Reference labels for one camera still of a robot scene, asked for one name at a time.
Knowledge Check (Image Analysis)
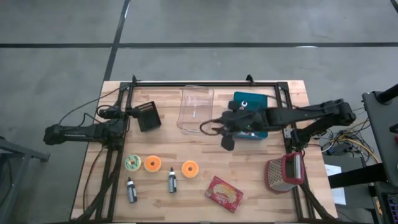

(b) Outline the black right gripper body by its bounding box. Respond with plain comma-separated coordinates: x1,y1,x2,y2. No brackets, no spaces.
217,100,268,152

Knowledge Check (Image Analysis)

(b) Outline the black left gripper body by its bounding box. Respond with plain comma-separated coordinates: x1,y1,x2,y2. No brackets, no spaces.
98,105,129,120

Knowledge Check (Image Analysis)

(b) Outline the pink food colouring bottle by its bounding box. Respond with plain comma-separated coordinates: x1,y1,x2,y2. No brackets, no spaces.
238,131,261,139

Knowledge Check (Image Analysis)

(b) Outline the green frosted toy donut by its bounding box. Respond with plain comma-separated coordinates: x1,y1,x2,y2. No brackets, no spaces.
124,154,142,172

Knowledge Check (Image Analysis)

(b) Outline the orange frosted toy donut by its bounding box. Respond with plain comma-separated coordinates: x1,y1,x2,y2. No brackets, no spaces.
143,155,163,174
181,159,200,179

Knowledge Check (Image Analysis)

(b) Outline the red cookie package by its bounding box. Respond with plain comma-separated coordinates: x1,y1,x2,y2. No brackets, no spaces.
203,175,243,215

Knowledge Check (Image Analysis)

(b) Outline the black slotted plastic basket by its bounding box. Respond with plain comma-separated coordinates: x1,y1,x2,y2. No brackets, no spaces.
136,101,162,133

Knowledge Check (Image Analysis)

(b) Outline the blue plastic bin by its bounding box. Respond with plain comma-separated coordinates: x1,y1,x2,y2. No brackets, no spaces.
233,91,269,141

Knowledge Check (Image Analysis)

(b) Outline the clear plastic container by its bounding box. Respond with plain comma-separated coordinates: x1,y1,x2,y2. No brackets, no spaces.
176,85,215,134

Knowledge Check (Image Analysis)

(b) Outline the grey metal stand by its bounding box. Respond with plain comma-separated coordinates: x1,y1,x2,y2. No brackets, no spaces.
0,136,50,224

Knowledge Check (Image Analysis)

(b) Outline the white paper sheet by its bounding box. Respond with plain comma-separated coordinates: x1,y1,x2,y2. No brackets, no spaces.
324,164,347,206

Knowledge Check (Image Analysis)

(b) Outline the black flat bar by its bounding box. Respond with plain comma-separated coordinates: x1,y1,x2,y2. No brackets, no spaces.
328,162,388,189

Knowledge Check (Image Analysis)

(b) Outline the grey equipment cart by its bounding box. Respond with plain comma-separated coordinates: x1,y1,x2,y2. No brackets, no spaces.
361,83,398,224

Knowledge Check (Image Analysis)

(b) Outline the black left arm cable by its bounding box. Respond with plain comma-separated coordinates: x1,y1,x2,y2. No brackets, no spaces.
58,88,122,127

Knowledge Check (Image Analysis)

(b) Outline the black aluminium table frame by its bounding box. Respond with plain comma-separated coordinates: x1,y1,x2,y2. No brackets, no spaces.
93,81,315,222

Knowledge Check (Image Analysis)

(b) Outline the metal box grater red handle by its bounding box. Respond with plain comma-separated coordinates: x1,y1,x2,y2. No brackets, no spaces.
264,152,305,195

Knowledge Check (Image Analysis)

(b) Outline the thin brown cable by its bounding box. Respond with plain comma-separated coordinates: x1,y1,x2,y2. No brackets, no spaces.
82,146,105,215

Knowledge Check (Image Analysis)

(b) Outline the black braided cable bundle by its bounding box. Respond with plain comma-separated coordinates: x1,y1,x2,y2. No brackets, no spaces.
76,146,124,222
298,182,332,222

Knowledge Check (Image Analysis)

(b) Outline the yellow cable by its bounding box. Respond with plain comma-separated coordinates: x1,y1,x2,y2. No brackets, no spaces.
338,130,381,165

